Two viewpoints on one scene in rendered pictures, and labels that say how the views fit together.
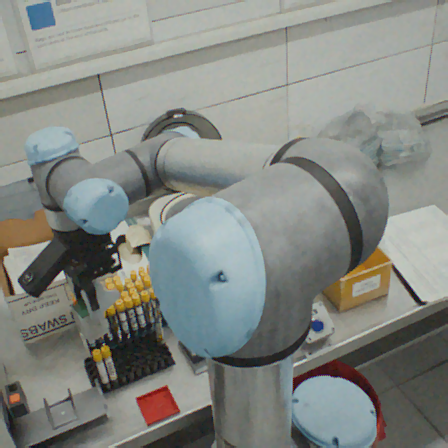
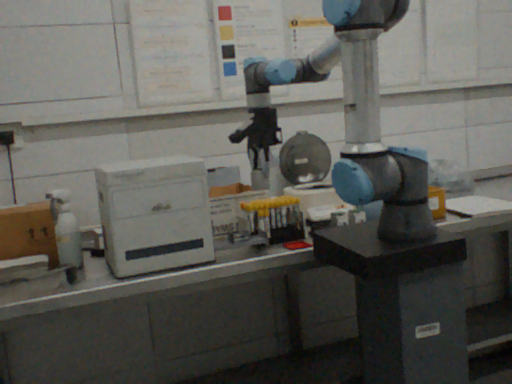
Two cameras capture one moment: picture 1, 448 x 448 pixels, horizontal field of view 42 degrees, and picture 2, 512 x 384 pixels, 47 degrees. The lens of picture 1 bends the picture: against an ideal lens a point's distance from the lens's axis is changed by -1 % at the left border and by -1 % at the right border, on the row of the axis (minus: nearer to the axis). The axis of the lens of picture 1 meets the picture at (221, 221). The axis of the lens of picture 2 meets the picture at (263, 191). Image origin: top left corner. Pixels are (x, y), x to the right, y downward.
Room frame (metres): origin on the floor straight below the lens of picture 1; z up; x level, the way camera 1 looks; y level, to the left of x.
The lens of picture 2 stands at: (-1.03, 0.21, 1.29)
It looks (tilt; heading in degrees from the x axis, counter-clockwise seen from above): 8 degrees down; 1
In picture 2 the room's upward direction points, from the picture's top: 5 degrees counter-clockwise
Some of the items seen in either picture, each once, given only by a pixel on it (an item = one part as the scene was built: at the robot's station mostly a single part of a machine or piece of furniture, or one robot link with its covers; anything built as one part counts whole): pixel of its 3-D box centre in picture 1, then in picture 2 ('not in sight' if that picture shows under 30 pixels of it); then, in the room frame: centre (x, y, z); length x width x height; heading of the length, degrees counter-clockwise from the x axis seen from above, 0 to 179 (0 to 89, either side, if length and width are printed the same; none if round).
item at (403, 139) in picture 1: (398, 131); (449, 173); (1.56, -0.56, 0.94); 0.20 x 0.17 x 0.14; 93
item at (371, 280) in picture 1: (350, 269); (418, 203); (0.99, -0.28, 0.92); 0.13 x 0.13 x 0.10; 19
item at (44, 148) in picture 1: (58, 168); (256, 75); (0.77, 0.23, 1.40); 0.09 x 0.08 x 0.11; 34
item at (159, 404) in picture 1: (157, 404); (297, 245); (0.71, 0.16, 0.88); 0.07 x 0.07 x 0.01; 22
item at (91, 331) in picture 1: (89, 318); (260, 179); (0.76, 0.25, 1.08); 0.05 x 0.04 x 0.06; 35
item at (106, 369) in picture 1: (125, 347); (275, 223); (0.82, 0.22, 0.93); 0.17 x 0.09 x 0.11; 112
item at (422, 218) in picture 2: not in sight; (405, 214); (0.48, -0.12, 0.99); 0.15 x 0.15 x 0.10
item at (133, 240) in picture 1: (133, 253); not in sight; (1.13, 0.22, 0.92); 0.24 x 0.12 x 0.10; 22
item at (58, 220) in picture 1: (68, 208); (258, 101); (0.77, 0.24, 1.32); 0.08 x 0.08 x 0.05
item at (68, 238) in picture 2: not in sight; (65, 229); (0.68, 0.84, 1.00); 0.09 x 0.08 x 0.24; 22
